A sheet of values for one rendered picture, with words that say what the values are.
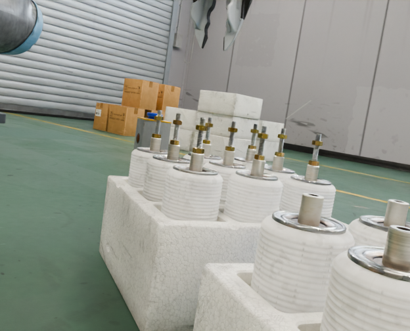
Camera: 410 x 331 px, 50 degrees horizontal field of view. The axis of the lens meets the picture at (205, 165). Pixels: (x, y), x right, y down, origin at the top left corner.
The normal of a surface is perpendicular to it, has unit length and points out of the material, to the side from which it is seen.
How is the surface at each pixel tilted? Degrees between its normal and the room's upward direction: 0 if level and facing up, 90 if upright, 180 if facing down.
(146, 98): 90
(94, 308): 0
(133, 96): 90
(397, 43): 90
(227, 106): 90
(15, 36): 118
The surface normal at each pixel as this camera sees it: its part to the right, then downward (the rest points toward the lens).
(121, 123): -0.66, -0.01
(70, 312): 0.14, -0.98
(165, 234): 0.39, 0.16
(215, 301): -0.91, -0.09
